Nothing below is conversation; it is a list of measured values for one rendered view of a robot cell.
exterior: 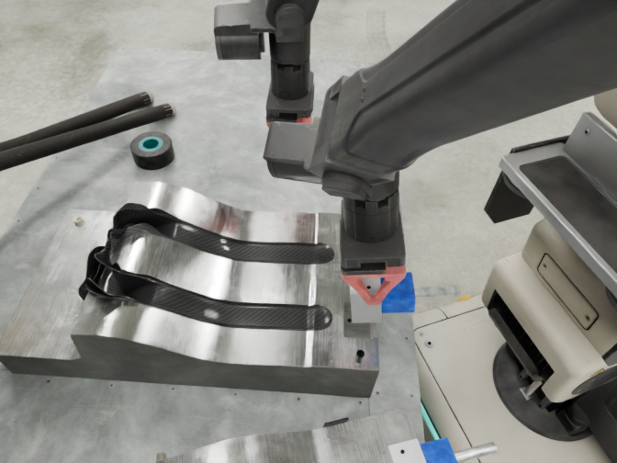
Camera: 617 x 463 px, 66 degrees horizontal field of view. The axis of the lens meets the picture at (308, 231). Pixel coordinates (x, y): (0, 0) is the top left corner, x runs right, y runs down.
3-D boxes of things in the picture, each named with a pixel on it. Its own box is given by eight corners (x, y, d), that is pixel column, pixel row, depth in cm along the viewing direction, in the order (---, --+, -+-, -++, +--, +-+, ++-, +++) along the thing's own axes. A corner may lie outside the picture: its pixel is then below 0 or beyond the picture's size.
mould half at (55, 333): (365, 250, 82) (377, 195, 72) (370, 398, 65) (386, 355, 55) (81, 231, 83) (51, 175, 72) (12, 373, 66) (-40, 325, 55)
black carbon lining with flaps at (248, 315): (333, 250, 73) (338, 208, 66) (330, 345, 62) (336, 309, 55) (110, 236, 73) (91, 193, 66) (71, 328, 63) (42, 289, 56)
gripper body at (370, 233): (342, 272, 49) (337, 217, 44) (342, 209, 56) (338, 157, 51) (406, 270, 48) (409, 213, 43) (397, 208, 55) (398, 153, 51)
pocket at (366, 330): (373, 318, 67) (376, 304, 64) (375, 352, 64) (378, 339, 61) (342, 315, 67) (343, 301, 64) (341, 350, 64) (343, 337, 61)
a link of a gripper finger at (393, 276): (344, 320, 54) (340, 262, 48) (343, 274, 59) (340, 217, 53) (404, 318, 53) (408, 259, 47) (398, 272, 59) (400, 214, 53)
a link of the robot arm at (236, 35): (305, 12, 54) (302, -45, 57) (203, 13, 53) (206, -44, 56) (303, 79, 65) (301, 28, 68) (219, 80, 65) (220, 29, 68)
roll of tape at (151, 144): (178, 164, 95) (175, 151, 92) (138, 175, 92) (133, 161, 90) (169, 141, 99) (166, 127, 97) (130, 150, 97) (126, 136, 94)
